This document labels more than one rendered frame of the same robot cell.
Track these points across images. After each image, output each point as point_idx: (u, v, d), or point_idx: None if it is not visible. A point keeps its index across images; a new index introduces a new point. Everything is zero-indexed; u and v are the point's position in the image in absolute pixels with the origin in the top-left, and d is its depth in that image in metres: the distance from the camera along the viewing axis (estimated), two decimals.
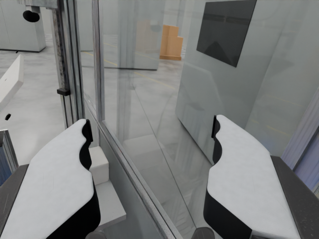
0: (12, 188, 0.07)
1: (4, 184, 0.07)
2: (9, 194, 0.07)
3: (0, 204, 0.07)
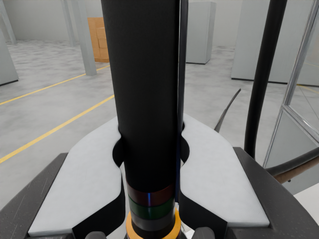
0: (51, 174, 0.08)
1: (46, 169, 0.08)
2: (48, 179, 0.07)
3: (40, 186, 0.07)
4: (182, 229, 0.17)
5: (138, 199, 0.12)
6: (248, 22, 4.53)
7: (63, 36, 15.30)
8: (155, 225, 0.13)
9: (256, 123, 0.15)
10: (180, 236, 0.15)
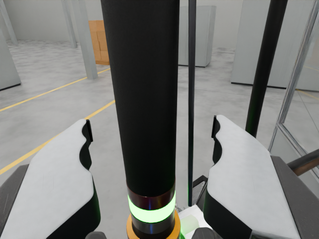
0: (12, 188, 0.07)
1: (4, 184, 0.07)
2: (9, 194, 0.07)
3: (0, 204, 0.07)
4: (182, 231, 0.17)
5: (138, 203, 0.12)
6: (248, 28, 4.59)
7: (64, 36, 15.34)
8: (155, 228, 0.13)
9: (255, 127, 0.15)
10: (179, 238, 0.15)
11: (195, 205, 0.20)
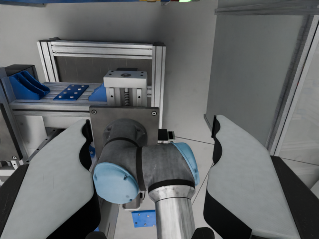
0: (12, 188, 0.07)
1: (4, 184, 0.07)
2: (9, 194, 0.07)
3: (0, 204, 0.07)
4: None
5: None
6: None
7: None
8: None
9: None
10: None
11: None
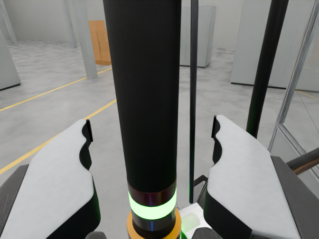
0: (12, 188, 0.07)
1: (4, 184, 0.07)
2: (9, 194, 0.07)
3: (0, 204, 0.07)
4: (182, 229, 0.17)
5: (139, 200, 0.12)
6: (248, 29, 4.59)
7: (64, 37, 15.34)
8: (156, 225, 0.13)
9: (256, 124, 0.15)
10: (180, 236, 0.15)
11: (196, 203, 0.20)
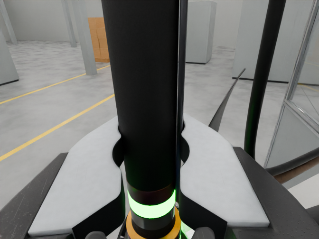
0: (51, 174, 0.08)
1: (45, 169, 0.08)
2: (48, 179, 0.07)
3: (40, 186, 0.07)
4: (182, 229, 0.17)
5: (138, 198, 0.12)
6: (249, 22, 4.52)
7: (64, 36, 15.33)
8: (155, 225, 0.13)
9: (256, 123, 0.15)
10: (180, 235, 0.15)
11: None
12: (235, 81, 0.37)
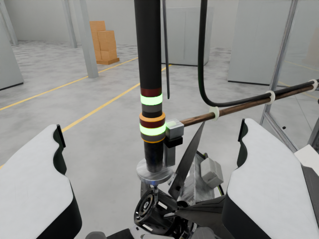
0: None
1: None
2: None
3: None
4: (167, 125, 0.34)
5: (145, 94, 0.28)
6: (243, 28, 4.77)
7: (64, 37, 15.50)
8: (153, 109, 0.29)
9: (201, 68, 0.32)
10: (164, 122, 0.32)
11: (175, 118, 0.36)
12: (202, 122, 0.62)
